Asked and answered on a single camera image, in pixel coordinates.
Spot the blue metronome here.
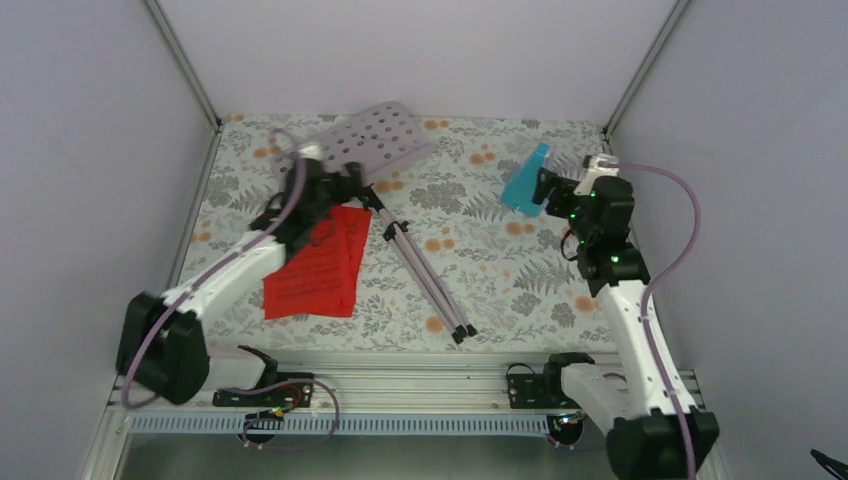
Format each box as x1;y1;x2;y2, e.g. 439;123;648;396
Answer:
501;142;554;218

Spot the white tripod music stand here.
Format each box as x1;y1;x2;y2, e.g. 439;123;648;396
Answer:
270;101;467;350

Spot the red sheet music page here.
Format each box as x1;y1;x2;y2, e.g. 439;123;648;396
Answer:
335;206;372;318
263;207;347;320

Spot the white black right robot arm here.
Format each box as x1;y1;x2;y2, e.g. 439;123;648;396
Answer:
533;163;719;479

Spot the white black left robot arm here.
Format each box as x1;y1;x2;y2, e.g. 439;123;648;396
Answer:
116;159;364;408

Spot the floral patterned table mat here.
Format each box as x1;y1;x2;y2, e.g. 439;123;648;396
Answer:
180;114;615;353

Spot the black object at corner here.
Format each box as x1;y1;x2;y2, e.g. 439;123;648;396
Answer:
810;449;848;480

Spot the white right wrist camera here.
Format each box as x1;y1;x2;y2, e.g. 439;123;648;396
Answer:
574;153;619;196

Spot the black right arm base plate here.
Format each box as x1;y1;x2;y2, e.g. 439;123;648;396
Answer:
505;362;576;410

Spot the aluminium front rail frame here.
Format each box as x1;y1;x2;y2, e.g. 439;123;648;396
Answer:
83;351;589;479

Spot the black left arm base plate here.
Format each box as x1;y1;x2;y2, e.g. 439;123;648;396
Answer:
212;372;315;412

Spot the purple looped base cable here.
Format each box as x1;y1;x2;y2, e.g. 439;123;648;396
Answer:
239;378;340;454

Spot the perforated blue-grey cable duct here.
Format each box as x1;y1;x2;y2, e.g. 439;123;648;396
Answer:
128;413;548;437

